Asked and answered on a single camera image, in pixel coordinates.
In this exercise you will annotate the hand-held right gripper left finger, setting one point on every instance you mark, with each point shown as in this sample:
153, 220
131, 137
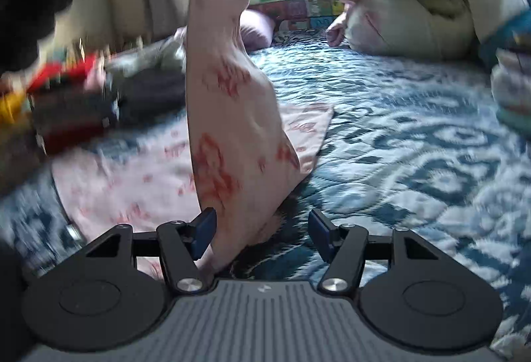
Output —
204, 231

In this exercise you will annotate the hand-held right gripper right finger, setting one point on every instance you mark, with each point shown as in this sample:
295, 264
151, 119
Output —
322, 232

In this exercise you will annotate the pink garment with red print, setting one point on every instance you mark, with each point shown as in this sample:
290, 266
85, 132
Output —
232, 96

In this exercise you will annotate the pink pillow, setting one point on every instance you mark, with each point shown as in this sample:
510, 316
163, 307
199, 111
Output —
257, 30

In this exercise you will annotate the beige padded headboard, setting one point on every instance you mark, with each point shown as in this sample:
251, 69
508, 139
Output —
124, 9

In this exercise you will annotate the colourful patchwork cushion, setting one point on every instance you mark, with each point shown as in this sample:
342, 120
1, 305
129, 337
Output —
298, 9

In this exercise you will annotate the blue white patterned blanket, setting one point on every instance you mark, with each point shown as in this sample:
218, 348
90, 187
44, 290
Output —
406, 146

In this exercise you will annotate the yellow cloth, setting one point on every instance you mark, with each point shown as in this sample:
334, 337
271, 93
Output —
11, 107

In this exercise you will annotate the dark red garment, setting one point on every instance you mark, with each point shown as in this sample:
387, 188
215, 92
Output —
70, 117

